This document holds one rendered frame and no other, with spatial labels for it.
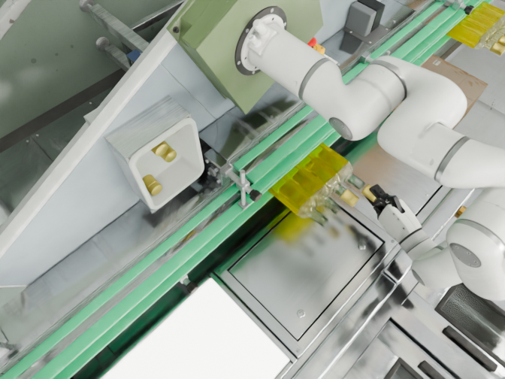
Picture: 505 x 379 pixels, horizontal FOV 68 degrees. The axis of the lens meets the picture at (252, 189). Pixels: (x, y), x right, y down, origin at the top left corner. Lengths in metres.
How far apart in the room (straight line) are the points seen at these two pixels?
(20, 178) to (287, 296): 1.00
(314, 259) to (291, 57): 0.62
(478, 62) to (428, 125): 6.58
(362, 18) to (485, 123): 5.10
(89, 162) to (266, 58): 0.43
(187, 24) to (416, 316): 0.98
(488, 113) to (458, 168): 5.84
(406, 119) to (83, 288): 0.79
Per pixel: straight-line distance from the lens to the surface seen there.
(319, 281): 1.13
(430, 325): 1.24
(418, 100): 0.70
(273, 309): 1.10
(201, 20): 0.77
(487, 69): 7.19
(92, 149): 0.84
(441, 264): 0.91
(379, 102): 0.73
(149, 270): 0.99
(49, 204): 0.89
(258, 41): 0.80
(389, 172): 1.41
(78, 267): 1.02
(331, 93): 0.72
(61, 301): 1.01
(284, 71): 0.78
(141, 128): 0.83
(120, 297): 0.99
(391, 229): 1.12
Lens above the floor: 1.31
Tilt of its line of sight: 21 degrees down
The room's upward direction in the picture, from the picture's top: 131 degrees clockwise
